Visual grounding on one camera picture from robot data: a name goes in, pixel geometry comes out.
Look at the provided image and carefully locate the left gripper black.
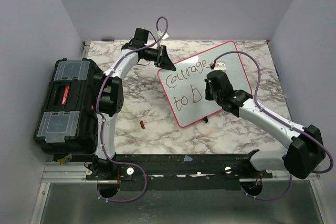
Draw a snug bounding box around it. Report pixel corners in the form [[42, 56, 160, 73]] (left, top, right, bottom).
[[143, 45, 176, 70]]

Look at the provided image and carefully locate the whiteboard with pink frame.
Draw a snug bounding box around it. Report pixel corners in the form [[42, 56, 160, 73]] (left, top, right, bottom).
[[157, 41, 237, 127]]

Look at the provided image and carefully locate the dark red marker cap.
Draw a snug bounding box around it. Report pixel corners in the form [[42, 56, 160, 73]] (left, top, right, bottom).
[[140, 121, 145, 129]]

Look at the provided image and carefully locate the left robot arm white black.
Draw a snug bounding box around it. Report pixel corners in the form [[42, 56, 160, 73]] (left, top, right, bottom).
[[91, 28, 176, 179]]

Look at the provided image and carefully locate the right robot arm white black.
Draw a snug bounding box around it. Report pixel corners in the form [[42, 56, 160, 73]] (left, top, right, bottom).
[[205, 70, 326, 179]]

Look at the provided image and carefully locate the black toolbox with clear lids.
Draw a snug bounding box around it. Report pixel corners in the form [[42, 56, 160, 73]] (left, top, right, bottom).
[[34, 59, 103, 154]]

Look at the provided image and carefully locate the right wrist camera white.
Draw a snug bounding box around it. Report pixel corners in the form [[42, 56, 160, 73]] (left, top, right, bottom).
[[210, 61, 227, 72]]

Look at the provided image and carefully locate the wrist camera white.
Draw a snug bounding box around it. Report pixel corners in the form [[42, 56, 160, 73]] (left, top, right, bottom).
[[157, 29, 169, 47], [210, 61, 227, 72]]

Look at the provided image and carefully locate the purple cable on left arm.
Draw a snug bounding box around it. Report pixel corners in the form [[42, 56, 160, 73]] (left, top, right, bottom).
[[96, 16, 169, 204]]

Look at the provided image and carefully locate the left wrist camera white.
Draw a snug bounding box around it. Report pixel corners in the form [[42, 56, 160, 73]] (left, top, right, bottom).
[[157, 29, 169, 47]]

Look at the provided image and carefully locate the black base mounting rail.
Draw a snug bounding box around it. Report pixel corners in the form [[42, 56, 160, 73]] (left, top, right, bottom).
[[86, 154, 272, 191]]

